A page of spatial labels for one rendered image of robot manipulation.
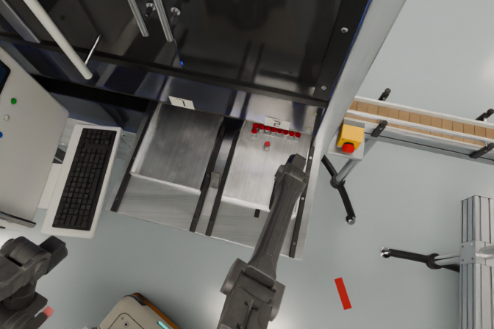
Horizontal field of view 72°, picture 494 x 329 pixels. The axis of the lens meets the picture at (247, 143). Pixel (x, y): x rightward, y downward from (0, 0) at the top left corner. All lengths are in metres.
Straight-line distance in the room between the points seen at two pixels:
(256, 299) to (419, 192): 1.82
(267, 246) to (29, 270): 0.46
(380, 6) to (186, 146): 0.85
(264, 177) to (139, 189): 0.45
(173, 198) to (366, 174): 1.38
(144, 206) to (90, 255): 1.05
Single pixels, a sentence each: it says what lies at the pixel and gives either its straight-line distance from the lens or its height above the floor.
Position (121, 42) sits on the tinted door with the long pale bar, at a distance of 1.07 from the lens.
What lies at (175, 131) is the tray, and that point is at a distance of 1.34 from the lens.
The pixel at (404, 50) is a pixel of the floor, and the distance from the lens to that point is 2.86.
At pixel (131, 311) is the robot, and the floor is 0.28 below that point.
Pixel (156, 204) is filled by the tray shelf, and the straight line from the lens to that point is 1.26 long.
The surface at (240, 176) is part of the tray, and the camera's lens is 1.24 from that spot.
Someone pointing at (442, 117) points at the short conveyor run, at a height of 0.96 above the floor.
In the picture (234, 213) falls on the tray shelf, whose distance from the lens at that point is 1.21.
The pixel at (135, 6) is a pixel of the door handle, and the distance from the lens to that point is 0.80.
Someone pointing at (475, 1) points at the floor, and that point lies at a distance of 3.43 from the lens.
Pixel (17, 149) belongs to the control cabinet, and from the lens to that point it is 1.37.
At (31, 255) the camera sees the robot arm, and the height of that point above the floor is 1.37.
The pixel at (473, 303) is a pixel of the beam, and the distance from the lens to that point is 1.78.
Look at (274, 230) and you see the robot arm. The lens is 0.77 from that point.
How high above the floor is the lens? 2.06
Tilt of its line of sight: 67 degrees down
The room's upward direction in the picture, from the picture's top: 2 degrees counter-clockwise
